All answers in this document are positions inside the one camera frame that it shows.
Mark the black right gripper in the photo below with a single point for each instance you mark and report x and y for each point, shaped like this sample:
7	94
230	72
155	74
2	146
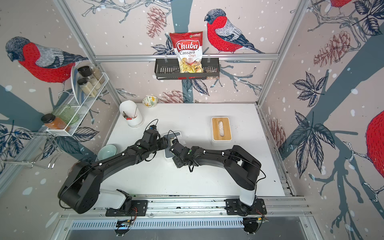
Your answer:
178	165

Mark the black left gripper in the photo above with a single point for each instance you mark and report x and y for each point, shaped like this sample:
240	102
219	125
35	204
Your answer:
164	143

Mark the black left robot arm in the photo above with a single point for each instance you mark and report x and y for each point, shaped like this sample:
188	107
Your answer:
81	189

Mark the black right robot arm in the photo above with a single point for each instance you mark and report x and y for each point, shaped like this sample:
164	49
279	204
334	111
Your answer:
239	164

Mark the thin metal utensil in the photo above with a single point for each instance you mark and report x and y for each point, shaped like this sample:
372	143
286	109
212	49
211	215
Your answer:
136	112

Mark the floral patterned small bowl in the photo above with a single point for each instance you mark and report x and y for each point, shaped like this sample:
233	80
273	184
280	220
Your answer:
150	101

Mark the white utensil holder cup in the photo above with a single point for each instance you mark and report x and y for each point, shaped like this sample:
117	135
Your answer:
129	108

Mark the light green bowl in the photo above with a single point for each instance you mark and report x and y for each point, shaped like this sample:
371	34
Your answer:
106	152

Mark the black lid spice jar front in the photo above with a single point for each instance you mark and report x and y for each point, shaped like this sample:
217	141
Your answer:
87	88

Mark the black lid spice jar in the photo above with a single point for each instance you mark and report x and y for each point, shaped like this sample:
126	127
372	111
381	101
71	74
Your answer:
93	75
87	88

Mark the red Chuba chips bag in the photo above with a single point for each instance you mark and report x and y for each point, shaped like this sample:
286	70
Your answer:
188	48

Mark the green glass cup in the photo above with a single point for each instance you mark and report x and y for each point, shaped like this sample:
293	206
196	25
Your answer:
67	114

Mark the black lid spice jar rear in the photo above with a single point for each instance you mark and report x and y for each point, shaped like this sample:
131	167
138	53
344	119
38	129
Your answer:
93	75

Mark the orange sauce jar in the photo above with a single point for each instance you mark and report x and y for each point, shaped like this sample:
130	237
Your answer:
54	123

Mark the red handled tool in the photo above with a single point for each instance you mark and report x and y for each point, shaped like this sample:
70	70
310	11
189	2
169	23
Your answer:
127	117

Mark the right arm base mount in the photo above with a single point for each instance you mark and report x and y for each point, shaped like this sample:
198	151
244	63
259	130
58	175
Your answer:
246	207

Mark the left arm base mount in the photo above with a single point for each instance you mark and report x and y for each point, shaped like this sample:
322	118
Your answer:
129	208

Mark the black wire wall basket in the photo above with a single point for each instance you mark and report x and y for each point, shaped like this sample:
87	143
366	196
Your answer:
169	70

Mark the white wire wall shelf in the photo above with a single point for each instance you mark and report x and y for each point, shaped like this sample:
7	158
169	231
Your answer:
79	102

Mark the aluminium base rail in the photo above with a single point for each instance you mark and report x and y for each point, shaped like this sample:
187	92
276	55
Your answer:
195	218

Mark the chrome wire wall rack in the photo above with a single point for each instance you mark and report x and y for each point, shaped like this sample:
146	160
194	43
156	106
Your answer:
40	150

